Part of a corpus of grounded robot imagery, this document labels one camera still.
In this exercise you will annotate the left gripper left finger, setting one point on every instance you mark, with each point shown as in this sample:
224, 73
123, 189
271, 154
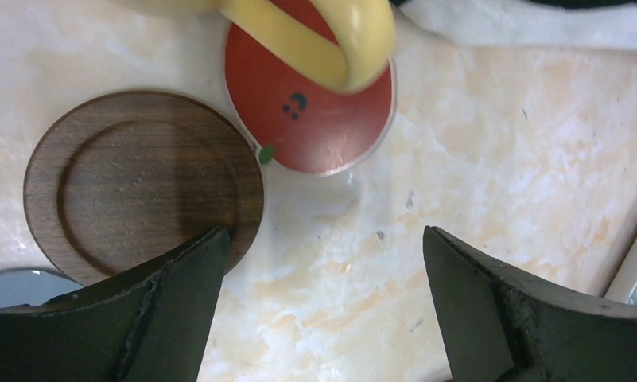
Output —
149, 323

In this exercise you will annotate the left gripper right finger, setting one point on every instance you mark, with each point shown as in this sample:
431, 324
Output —
501, 323

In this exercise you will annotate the dark walnut wooden coaster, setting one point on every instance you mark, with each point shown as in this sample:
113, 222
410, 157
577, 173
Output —
128, 176

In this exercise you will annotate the red apple coaster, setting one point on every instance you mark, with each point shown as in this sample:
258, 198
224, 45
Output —
294, 121

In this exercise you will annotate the blue-grey apple coaster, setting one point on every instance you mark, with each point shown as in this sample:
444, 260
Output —
32, 287

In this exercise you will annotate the yellow ceramic mug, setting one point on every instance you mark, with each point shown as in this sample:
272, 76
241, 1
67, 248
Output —
364, 34

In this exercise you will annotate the black white checkered pillow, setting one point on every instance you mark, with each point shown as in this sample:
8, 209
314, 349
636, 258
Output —
610, 24

